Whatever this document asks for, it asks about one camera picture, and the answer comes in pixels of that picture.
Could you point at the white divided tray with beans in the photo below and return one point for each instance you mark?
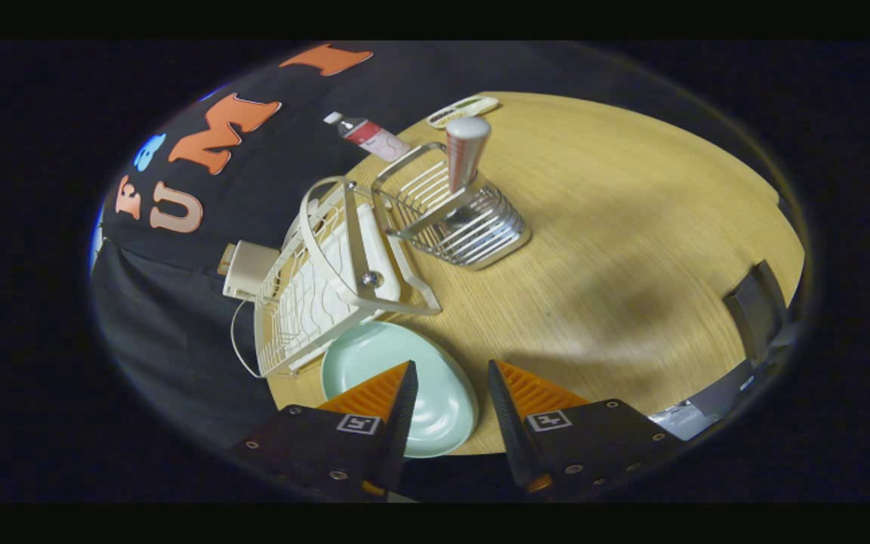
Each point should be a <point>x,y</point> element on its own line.
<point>480,106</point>

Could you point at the dark grey chair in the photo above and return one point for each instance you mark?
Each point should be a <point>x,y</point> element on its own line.
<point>760,310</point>

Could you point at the white toaster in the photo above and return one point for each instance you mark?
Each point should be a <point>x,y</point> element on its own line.
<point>250,268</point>

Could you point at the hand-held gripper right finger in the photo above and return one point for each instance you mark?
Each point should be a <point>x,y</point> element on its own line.
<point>514,438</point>

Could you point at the light green plate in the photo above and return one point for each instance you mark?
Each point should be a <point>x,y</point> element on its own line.
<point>374,355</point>

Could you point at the clear bottle with red label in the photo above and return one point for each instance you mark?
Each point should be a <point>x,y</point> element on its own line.
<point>374,140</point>

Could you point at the brown toast slices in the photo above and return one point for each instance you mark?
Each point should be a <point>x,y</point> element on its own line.
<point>225,261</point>

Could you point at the white ribbed drain tray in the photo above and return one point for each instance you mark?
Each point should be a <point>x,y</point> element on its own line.
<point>382,264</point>

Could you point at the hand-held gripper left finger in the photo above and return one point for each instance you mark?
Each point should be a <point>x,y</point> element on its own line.
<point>397,431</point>

